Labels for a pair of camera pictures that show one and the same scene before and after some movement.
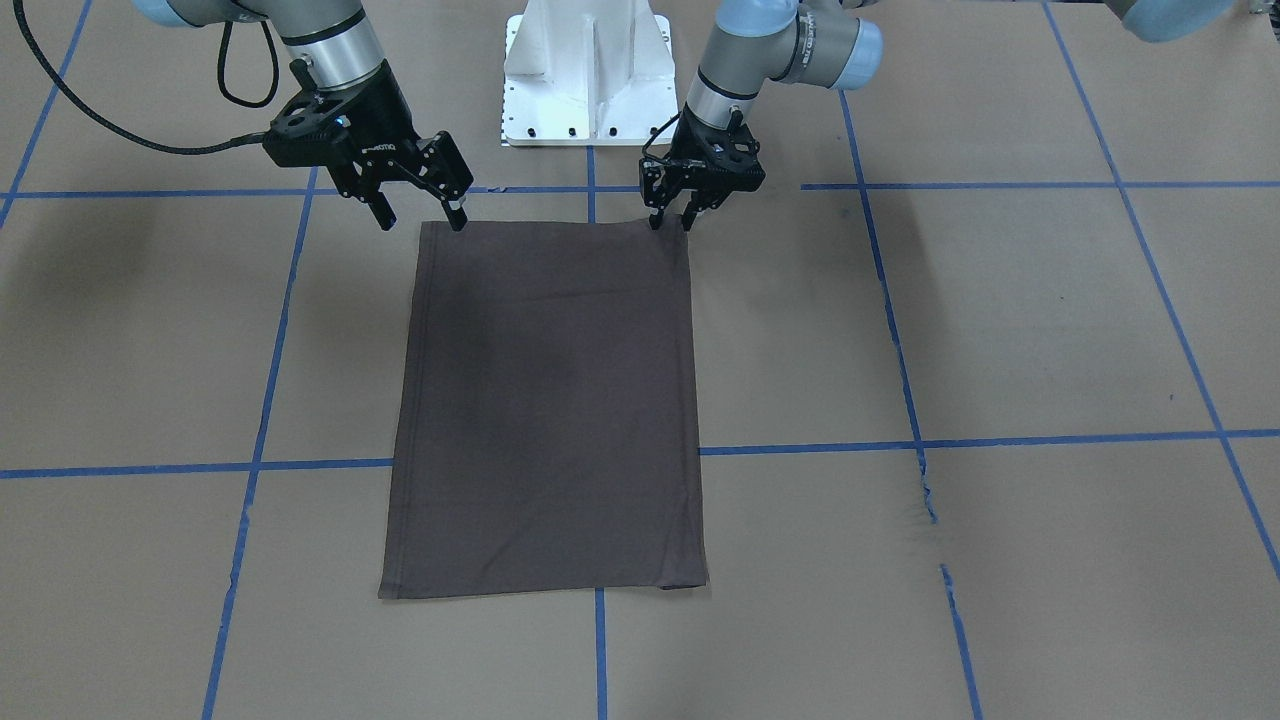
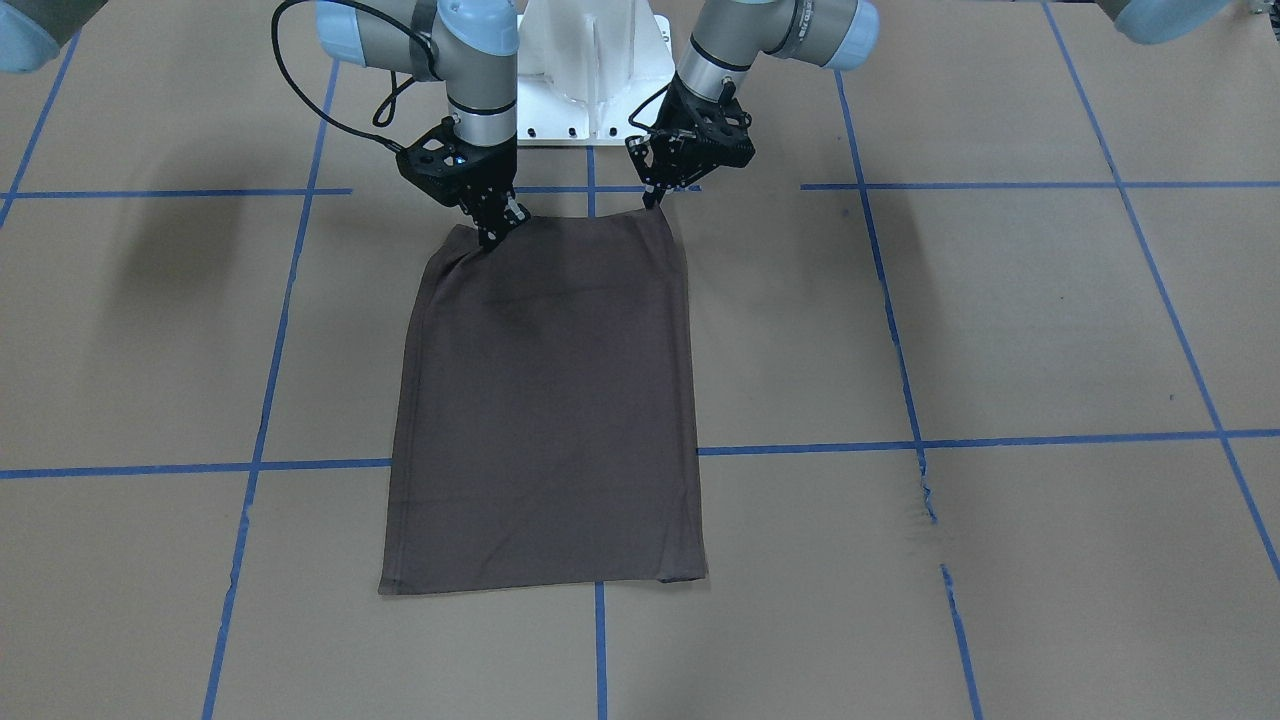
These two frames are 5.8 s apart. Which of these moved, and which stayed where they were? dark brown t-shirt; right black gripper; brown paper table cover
Moved: right black gripper
Stayed: dark brown t-shirt; brown paper table cover
